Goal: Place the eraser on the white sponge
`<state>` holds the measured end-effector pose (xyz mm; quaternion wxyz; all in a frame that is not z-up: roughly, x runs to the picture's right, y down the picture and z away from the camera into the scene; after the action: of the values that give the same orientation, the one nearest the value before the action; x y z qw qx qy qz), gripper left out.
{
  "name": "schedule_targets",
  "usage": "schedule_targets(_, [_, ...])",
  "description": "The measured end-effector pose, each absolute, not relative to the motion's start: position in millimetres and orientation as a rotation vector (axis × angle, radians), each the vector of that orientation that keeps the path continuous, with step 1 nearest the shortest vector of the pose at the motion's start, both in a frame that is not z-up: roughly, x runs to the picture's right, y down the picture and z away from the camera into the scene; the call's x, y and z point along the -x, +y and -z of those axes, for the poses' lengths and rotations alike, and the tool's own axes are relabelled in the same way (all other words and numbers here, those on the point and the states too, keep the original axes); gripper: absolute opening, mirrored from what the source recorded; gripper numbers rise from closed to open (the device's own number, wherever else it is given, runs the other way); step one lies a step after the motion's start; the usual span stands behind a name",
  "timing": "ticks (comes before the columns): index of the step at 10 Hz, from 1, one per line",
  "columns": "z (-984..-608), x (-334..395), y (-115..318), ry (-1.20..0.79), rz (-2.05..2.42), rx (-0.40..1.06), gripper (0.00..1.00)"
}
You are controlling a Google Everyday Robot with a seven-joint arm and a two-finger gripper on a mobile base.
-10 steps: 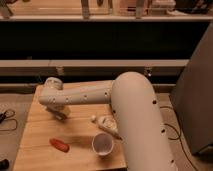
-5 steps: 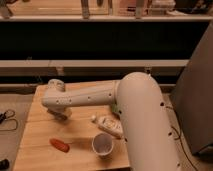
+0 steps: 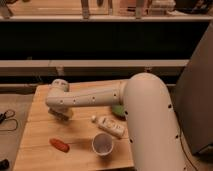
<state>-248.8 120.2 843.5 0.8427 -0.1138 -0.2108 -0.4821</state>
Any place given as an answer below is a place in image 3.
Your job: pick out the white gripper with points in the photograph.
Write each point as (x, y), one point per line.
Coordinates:
(59, 110)

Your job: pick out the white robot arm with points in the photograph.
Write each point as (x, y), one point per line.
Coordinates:
(152, 124)

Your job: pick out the orange carrot toy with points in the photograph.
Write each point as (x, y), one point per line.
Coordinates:
(60, 145)

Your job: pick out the white lotion bottle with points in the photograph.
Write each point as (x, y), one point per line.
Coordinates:
(109, 125)

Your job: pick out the white paper cup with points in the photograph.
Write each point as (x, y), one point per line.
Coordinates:
(102, 144)

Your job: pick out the green bowl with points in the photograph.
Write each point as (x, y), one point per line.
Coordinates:
(118, 110)

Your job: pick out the black object bottom left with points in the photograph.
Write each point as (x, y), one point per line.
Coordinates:
(4, 164)

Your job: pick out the dark grey cabinet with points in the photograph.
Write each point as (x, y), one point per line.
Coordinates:
(193, 97)

